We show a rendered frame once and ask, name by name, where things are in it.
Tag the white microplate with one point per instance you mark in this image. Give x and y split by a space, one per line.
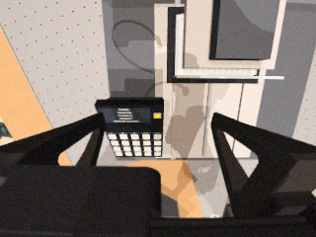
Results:
195 71

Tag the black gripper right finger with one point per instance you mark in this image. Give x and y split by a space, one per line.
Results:
285 166

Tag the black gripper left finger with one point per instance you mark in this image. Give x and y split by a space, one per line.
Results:
44 148

